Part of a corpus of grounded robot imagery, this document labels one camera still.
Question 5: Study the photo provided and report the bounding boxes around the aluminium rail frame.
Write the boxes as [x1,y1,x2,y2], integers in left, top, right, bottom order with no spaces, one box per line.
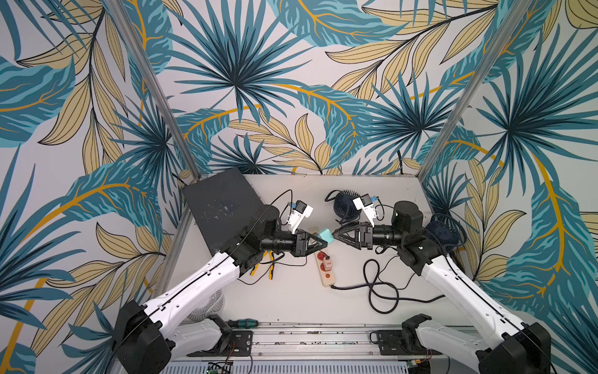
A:
[181,316,498,372]

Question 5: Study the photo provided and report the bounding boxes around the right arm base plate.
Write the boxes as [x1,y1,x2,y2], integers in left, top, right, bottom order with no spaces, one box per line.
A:
[368,330,442,358]

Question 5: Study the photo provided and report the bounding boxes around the dark grey square board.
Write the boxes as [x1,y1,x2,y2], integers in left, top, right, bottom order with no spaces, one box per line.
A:
[182,168,265,255]

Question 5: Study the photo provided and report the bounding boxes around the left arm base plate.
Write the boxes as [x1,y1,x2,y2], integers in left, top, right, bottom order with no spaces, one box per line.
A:
[188,330,254,358]

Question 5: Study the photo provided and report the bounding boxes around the navy desk fan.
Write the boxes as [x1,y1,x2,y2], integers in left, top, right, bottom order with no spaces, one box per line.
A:
[425,213,468,255]
[324,189,361,226]

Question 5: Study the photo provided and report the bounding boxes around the yellow black pliers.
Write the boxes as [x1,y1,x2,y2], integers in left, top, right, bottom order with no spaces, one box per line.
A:
[250,251,275,283]

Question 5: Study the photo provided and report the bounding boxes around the green handled screwdriver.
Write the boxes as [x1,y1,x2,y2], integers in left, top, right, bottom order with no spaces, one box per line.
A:
[227,319,259,330]

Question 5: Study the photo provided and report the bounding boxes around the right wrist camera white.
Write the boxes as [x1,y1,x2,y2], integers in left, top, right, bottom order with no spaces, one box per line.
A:
[353,194,378,227]

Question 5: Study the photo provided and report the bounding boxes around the beige power strip red sockets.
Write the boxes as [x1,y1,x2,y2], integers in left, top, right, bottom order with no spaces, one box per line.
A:
[315,251,336,288]

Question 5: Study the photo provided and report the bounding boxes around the white desk fan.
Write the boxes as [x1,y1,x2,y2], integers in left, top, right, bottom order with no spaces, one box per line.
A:
[188,290,225,323]

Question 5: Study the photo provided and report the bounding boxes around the pink plug adapter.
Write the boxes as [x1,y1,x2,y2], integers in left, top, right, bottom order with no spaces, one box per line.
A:
[321,257,333,272]

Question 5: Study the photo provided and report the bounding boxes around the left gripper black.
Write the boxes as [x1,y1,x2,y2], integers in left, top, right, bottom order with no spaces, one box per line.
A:
[261,228,328,257]

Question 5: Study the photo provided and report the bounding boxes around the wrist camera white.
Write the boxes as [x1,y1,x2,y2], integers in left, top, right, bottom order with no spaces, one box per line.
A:
[287,200,313,235]
[353,194,378,227]

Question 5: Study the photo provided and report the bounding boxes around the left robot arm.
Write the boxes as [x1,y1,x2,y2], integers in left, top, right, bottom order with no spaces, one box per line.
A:
[112,200,328,373]

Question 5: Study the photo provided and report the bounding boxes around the navy desk fan center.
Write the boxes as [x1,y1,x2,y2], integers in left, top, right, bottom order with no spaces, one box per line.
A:
[324,189,361,226]

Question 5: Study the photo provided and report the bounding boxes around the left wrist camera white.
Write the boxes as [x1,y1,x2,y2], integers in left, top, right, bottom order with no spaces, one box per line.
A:
[287,200,313,235]

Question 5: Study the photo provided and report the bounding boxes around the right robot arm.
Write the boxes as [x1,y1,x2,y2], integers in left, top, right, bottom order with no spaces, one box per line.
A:
[333,199,556,373]

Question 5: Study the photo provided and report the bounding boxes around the black power strip cable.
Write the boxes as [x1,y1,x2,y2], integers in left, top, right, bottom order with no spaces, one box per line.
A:
[330,258,447,315]

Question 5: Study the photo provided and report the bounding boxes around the navy desk fan right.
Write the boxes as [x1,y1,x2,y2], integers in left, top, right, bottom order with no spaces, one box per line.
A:
[425,213,468,255]

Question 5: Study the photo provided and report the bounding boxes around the teal plug adapter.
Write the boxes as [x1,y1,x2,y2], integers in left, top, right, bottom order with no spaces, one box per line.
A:
[318,228,335,244]

